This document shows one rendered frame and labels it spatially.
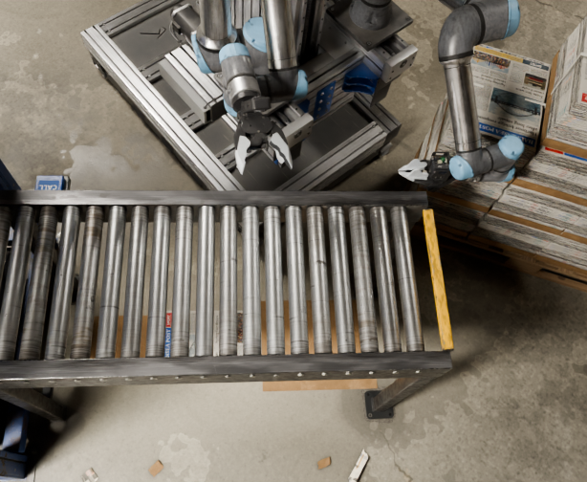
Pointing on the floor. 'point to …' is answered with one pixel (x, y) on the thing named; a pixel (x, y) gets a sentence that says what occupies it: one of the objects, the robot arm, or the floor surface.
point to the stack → (523, 87)
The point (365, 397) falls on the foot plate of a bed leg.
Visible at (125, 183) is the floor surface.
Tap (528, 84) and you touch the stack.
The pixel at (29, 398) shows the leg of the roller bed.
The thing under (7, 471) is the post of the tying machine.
